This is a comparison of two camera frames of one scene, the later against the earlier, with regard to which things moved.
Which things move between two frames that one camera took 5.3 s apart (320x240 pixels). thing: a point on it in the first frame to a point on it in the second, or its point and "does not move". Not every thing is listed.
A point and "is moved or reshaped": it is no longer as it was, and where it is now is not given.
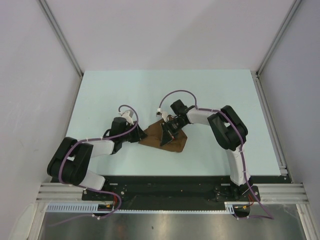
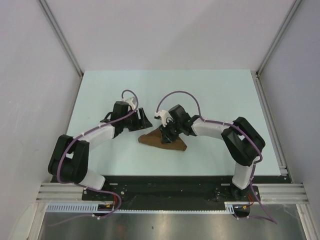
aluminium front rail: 271,193 does not move
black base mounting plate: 172,190 does not move
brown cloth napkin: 154,135 is moved or reshaped
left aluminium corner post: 52,18 does not move
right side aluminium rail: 269,123 does not move
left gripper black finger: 142,134 to 145,122
